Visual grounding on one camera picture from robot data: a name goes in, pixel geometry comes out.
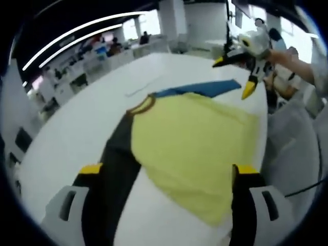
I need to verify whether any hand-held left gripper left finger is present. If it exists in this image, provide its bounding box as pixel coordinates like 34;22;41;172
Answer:
40;162;105;246

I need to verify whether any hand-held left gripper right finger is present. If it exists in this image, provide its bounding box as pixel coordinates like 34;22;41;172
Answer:
231;163;299;246

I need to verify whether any yellow blue black garment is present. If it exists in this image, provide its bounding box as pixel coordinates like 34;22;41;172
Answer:
81;79;259;246

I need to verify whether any person's right hand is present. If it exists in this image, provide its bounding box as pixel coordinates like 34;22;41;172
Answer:
266;48;292;66

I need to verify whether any black stand pole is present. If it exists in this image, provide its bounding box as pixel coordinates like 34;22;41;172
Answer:
222;0;234;59

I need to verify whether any hanging dark screen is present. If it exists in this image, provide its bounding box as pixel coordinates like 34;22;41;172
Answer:
232;0;251;28

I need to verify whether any white square pillar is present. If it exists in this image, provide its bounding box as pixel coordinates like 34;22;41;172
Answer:
158;0;189;48

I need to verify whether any black cabinet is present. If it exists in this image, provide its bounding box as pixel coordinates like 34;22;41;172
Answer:
15;127;33;153

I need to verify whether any row of white desks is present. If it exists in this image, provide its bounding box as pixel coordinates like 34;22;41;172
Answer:
28;42;170;108

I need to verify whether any ceiling light strip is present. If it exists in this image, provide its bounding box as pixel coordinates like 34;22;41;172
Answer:
22;11;147;71
38;24;124;69

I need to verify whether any black cable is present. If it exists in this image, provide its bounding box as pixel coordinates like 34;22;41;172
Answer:
284;133;325;198

